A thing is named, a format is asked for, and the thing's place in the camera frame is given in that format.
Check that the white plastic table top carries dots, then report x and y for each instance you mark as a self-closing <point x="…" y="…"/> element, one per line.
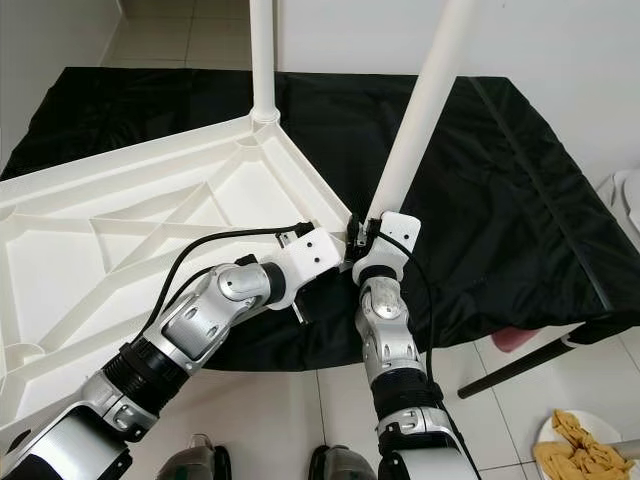
<point x="100" y="260"/>

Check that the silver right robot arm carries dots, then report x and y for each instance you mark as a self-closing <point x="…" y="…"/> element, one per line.
<point x="390" y="350"/>

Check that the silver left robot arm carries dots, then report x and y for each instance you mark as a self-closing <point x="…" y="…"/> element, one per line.
<point x="190" y="335"/>

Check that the grey right robot foot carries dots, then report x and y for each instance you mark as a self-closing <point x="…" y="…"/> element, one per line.
<point x="345" y="465"/>

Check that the grey robot foot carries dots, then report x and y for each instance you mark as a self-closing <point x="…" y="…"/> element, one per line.
<point x="195" y="462"/>
<point x="345" y="465"/>

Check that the black table cloth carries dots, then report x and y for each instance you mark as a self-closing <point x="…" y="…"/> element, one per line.
<point x="540" y="220"/>

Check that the grey left robot foot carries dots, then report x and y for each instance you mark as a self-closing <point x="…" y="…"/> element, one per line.
<point x="195" y="462"/>

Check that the black metal stand leg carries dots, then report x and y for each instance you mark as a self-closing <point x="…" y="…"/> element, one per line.
<point x="520" y="367"/>

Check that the white plastic chair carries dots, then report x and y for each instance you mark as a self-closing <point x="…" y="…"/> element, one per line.
<point x="622" y="200"/>

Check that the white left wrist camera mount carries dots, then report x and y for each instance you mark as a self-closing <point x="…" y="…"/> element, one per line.
<point x="308" y="255"/>

